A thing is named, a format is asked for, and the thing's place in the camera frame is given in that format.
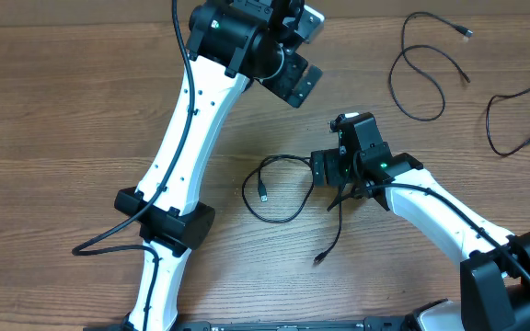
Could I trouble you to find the black USB-A cable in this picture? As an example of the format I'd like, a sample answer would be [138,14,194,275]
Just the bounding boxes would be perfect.
[387,11,475,123]

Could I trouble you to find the black USB-C cable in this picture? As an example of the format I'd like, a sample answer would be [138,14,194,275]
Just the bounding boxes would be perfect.
[485,71,530,157]

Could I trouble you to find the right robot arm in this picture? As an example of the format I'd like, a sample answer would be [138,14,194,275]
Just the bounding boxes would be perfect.
[310,112,530,331]

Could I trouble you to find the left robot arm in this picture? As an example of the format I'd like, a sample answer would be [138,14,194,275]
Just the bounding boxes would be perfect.
[114,0,325,330]

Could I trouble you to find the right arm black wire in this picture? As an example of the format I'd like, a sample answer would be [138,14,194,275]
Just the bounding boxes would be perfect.
[327,151,530,318]

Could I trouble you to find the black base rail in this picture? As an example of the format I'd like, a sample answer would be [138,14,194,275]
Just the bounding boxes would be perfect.
[83,315,432,331]

